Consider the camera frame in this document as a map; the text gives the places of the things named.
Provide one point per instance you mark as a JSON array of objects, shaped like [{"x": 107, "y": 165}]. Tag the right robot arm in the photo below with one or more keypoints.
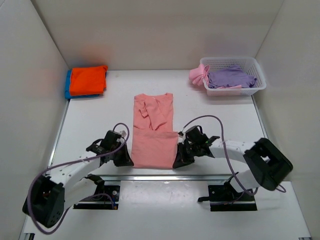
[{"x": 267, "y": 165}]

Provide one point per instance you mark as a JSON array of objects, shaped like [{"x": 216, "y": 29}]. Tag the aluminium table edge rail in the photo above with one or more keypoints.
[{"x": 237, "y": 118}]

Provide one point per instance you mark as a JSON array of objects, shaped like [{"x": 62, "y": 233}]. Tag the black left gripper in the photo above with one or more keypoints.
[{"x": 125, "y": 160}]

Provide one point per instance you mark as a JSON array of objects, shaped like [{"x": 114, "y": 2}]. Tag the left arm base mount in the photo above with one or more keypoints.
[{"x": 105, "y": 197}]

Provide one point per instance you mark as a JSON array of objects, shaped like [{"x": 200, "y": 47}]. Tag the purple t shirt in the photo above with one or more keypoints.
[{"x": 231, "y": 77}]

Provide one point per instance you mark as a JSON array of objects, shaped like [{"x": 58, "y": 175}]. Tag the salmon pink t shirt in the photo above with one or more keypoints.
[{"x": 154, "y": 141}]

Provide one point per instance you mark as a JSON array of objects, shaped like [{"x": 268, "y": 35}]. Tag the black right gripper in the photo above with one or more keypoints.
[{"x": 182, "y": 160}]

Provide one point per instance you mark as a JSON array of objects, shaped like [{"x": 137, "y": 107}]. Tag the light pink t shirt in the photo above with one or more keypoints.
[{"x": 198, "y": 76}]

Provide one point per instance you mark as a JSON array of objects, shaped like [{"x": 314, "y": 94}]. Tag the folded orange t shirt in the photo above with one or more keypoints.
[{"x": 88, "y": 81}]

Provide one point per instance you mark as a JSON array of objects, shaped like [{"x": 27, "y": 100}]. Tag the white plastic laundry basket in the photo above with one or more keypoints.
[{"x": 248, "y": 64}]

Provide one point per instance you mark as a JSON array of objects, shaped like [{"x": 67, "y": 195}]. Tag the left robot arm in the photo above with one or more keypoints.
[{"x": 53, "y": 194}]

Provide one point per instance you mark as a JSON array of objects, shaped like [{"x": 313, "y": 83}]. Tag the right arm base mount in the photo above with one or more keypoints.
[{"x": 222, "y": 198}]

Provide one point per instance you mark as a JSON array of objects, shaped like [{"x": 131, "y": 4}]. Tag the folded blue t shirt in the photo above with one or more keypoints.
[{"x": 67, "y": 94}]

